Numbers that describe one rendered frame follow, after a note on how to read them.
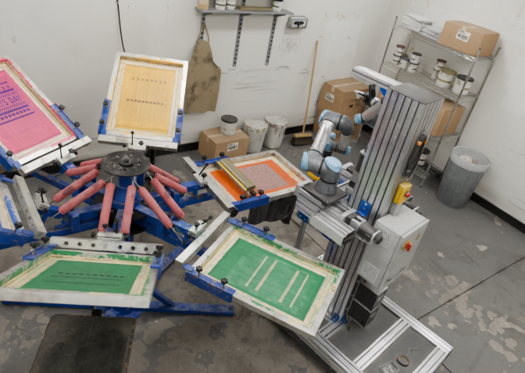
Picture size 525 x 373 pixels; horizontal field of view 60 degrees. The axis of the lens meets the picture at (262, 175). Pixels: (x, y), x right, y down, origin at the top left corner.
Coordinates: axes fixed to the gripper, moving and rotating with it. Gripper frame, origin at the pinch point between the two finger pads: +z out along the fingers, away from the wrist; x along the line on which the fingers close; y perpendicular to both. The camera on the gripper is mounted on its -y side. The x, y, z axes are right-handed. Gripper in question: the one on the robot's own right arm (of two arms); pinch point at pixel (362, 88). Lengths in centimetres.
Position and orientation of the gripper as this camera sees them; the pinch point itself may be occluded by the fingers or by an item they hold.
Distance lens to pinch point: 377.8
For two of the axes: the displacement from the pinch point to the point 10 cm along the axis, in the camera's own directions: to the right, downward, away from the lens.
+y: -0.5, 8.2, 5.6
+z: -3.0, -5.5, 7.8
